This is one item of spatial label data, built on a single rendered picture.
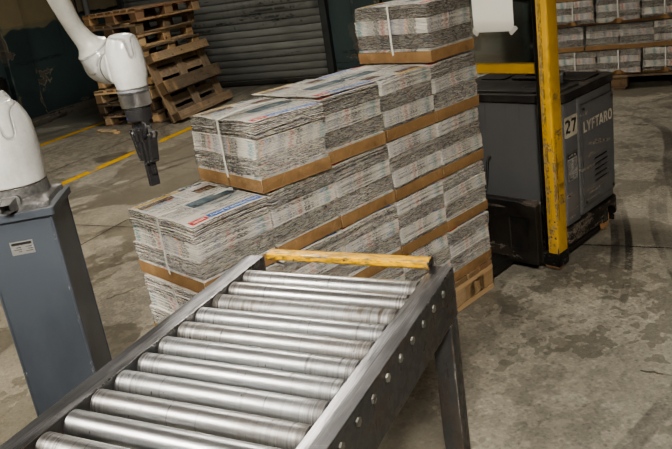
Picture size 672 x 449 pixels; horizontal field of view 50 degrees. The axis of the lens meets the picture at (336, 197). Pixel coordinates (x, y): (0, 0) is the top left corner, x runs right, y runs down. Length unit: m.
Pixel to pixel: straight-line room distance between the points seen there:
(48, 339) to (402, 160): 1.38
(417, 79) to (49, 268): 1.47
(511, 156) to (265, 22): 6.90
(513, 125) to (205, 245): 1.82
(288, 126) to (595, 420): 1.34
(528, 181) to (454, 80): 0.82
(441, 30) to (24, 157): 1.61
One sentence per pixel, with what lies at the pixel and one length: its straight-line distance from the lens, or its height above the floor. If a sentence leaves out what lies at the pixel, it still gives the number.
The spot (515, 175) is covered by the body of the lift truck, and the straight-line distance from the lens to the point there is 3.56.
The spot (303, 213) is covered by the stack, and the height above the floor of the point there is 0.72.
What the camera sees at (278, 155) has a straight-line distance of 2.26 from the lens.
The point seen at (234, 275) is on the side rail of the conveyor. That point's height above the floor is 0.80.
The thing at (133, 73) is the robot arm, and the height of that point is 1.27.
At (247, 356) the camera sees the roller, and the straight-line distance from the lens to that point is 1.43.
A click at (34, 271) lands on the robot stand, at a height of 0.84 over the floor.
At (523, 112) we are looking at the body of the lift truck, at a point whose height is 0.70.
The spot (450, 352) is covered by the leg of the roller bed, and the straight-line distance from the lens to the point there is 1.69.
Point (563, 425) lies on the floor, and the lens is 2.49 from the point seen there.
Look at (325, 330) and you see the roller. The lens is 1.47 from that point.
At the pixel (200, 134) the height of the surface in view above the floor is 1.00.
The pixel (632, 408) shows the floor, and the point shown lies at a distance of 2.58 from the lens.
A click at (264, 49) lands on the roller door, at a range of 10.12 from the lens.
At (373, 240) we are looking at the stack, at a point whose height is 0.51.
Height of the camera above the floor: 1.48
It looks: 18 degrees down
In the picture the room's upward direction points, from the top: 9 degrees counter-clockwise
